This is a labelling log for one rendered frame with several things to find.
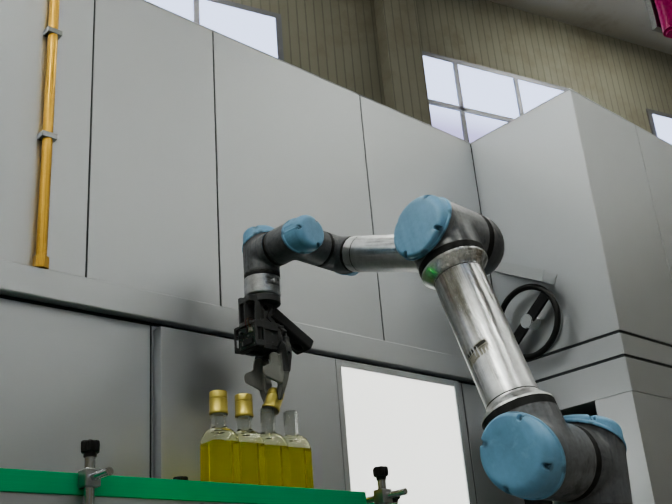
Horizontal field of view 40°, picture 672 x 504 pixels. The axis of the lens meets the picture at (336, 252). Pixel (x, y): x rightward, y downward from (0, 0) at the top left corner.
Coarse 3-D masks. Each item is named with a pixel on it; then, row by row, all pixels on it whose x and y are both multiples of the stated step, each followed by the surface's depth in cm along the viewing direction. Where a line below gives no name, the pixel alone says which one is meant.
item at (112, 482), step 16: (0, 480) 128; (16, 480) 129; (32, 480) 131; (48, 480) 132; (64, 480) 134; (112, 480) 139; (128, 480) 141; (144, 480) 143; (160, 480) 145; (176, 480) 147; (0, 496) 127; (16, 496) 129; (32, 496) 130; (48, 496) 132; (64, 496) 134; (80, 496) 135; (96, 496) 137; (112, 496) 138; (128, 496) 140; (144, 496) 142; (160, 496) 144; (176, 496) 146; (192, 496) 148; (208, 496) 150; (224, 496) 152; (240, 496) 154; (256, 496) 156; (272, 496) 158; (288, 496) 160; (304, 496) 163; (320, 496) 165; (336, 496) 168; (352, 496) 170
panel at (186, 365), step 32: (160, 352) 184; (192, 352) 189; (224, 352) 195; (160, 384) 182; (192, 384) 186; (224, 384) 192; (288, 384) 204; (320, 384) 210; (448, 384) 240; (160, 416) 179; (192, 416) 184; (256, 416) 194; (320, 416) 207; (160, 448) 177; (192, 448) 181; (320, 448) 203; (192, 480) 179; (320, 480) 200
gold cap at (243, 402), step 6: (240, 396) 177; (246, 396) 177; (240, 402) 177; (246, 402) 177; (252, 402) 178; (240, 408) 176; (246, 408) 176; (252, 408) 177; (240, 414) 176; (246, 414) 176; (252, 414) 177
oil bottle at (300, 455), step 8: (288, 440) 180; (296, 440) 181; (304, 440) 182; (288, 448) 179; (296, 448) 180; (304, 448) 181; (296, 456) 179; (304, 456) 180; (296, 464) 178; (304, 464) 180; (296, 472) 178; (304, 472) 179; (312, 472) 180; (296, 480) 177; (304, 480) 178; (312, 480) 180
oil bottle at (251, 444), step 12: (240, 432) 173; (252, 432) 174; (240, 444) 172; (252, 444) 173; (264, 444) 175; (240, 456) 171; (252, 456) 172; (264, 456) 174; (240, 468) 170; (252, 468) 171; (264, 468) 173; (252, 480) 170; (264, 480) 172
